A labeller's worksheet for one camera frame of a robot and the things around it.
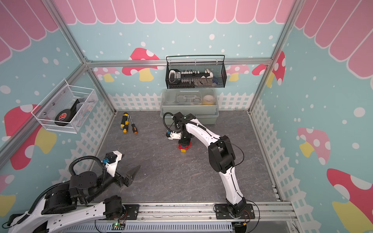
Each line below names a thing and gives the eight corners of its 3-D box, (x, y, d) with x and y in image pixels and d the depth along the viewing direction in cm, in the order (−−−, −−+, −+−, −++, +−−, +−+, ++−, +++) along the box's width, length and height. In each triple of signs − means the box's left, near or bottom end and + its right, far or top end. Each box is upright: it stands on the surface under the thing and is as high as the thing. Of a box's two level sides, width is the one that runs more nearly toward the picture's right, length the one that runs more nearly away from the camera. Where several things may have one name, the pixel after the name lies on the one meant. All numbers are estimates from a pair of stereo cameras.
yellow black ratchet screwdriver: (121, 133, 109) (119, 132, 107) (123, 114, 121) (122, 112, 119) (128, 132, 109) (127, 130, 107) (129, 113, 122) (128, 111, 120)
